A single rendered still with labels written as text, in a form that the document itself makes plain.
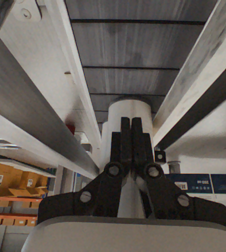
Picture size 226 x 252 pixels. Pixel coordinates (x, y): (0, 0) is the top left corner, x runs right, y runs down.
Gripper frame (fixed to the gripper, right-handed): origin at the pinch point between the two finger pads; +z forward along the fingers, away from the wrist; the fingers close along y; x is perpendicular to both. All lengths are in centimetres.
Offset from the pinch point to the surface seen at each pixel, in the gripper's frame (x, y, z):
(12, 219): -663, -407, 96
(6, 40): 4.4, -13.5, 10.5
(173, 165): -35.4, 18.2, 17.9
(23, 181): -207, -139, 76
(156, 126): -2.5, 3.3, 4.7
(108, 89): 1.0, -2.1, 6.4
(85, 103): -1.9, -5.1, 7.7
